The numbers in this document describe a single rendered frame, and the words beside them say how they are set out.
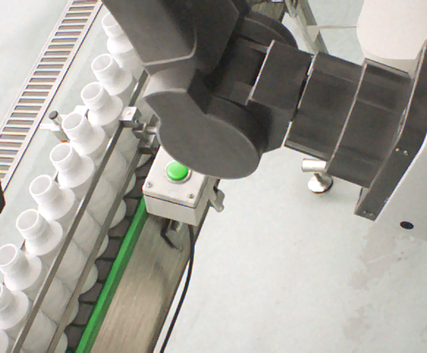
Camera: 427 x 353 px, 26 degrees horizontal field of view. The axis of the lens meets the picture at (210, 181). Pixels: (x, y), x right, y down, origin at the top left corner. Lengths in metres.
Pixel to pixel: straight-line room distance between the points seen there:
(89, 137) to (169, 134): 0.75
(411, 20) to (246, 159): 0.22
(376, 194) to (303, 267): 1.87
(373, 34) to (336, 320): 1.66
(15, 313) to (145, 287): 0.28
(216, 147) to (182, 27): 0.09
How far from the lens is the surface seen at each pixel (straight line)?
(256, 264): 2.57
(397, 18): 0.81
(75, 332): 1.39
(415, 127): 0.60
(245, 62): 0.65
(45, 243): 1.32
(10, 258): 1.33
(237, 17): 0.65
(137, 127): 1.44
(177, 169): 1.30
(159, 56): 0.63
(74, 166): 1.36
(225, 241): 2.65
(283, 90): 0.63
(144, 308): 1.49
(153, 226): 1.49
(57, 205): 1.35
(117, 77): 1.46
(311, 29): 2.01
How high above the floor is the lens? 2.04
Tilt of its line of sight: 47 degrees down
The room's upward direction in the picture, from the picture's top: 32 degrees counter-clockwise
